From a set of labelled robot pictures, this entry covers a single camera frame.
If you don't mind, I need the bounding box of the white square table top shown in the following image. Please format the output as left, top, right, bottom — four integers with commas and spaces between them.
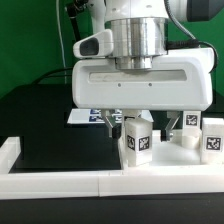
118, 130, 224, 169

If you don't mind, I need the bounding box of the white hanging cable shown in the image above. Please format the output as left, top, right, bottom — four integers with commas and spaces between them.
55, 0, 68, 85

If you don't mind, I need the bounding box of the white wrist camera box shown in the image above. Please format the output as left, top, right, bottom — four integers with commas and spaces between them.
73, 29, 114, 59

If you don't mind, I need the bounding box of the white marker sheet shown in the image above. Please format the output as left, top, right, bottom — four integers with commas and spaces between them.
67, 107, 114, 125

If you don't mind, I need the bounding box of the white U-shaped fence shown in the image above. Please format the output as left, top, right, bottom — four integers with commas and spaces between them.
0, 137, 224, 200

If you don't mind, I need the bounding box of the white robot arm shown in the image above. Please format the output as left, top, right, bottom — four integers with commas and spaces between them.
72, 0, 224, 139

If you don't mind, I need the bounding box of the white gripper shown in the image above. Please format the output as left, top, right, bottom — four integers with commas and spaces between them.
72, 48, 214, 141

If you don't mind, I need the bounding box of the black cable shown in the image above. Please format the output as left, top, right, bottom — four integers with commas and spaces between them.
31, 67, 74, 86

